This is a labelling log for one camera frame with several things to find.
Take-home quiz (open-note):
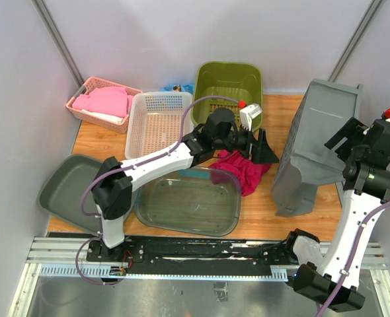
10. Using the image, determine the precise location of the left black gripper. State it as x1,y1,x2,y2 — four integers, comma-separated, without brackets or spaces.
215,122,280,165

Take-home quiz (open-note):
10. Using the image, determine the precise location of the large grey plastic bin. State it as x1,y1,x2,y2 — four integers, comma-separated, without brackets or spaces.
271,79,363,217

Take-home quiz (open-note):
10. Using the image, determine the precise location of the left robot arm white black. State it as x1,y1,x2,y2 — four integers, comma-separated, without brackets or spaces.
90,108,279,262

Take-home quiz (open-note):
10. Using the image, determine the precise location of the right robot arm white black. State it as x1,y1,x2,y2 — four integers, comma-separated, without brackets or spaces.
282,114,390,316

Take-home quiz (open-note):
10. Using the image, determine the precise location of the clear plastic container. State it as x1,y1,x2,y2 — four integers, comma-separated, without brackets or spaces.
134,166,242,237

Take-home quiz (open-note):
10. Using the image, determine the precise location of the magenta crumpled cloth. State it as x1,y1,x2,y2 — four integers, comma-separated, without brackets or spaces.
210,150,272,197

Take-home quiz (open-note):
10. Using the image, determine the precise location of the green plastic basin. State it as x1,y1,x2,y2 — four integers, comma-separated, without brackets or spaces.
191,61,264,126

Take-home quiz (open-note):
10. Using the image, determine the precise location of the blue packet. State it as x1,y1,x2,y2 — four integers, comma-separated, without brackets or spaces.
160,83,194,95

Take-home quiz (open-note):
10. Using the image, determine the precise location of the white perforated basket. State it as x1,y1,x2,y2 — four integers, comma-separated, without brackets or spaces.
124,91,194,159

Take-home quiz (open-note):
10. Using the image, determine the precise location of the white folded cloth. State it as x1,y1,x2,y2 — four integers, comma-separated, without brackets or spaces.
82,110,124,124

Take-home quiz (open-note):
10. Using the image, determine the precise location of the pink folded towel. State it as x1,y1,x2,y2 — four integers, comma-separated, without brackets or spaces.
72,87,134,118

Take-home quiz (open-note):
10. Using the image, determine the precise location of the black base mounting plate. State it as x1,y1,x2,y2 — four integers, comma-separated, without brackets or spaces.
86,236,298,277

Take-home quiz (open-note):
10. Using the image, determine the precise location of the pink plastic basket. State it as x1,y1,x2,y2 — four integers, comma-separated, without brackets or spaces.
66,77,141,133

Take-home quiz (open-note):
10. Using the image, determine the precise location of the dark grey tray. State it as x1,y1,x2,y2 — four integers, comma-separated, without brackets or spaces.
37,155,102,234

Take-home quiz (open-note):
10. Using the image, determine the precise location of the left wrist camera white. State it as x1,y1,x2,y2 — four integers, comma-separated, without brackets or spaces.
239,104,262,131

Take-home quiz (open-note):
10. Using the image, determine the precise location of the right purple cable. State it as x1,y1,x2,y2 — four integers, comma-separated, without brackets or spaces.
313,106,390,317

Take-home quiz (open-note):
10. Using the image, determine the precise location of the white cable duct rail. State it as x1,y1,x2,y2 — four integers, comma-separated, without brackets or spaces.
40,264,289,282

